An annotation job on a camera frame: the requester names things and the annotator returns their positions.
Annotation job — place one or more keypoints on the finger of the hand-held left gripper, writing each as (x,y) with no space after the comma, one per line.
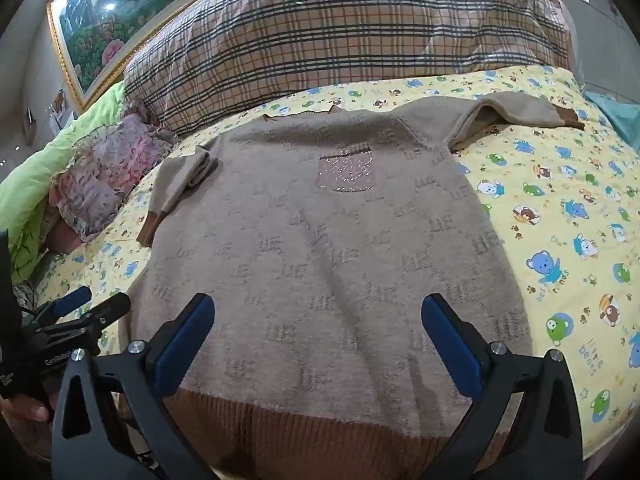
(70,302)
(107,310)

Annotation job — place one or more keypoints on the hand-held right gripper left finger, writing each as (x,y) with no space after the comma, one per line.
(184,346)

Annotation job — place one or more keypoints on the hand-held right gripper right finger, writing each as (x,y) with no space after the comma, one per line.
(452,346)

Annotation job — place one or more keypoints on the beige knit sweater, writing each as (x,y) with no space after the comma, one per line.
(320,240)

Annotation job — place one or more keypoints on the person's left hand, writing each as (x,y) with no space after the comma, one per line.
(27,417)

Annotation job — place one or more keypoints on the pink ruffled floral cloth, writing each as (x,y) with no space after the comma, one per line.
(105,175)

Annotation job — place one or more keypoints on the green blanket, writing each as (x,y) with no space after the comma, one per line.
(35,170)

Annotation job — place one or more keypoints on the yellow bear print bed sheet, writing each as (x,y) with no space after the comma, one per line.
(560,220)

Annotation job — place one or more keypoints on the teal cloth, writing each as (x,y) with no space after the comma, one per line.
(615,115)

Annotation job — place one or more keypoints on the framed landscape painting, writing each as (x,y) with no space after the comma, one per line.
(120,15)

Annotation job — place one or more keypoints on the plaid quilt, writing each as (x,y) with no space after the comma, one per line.
(350,35)

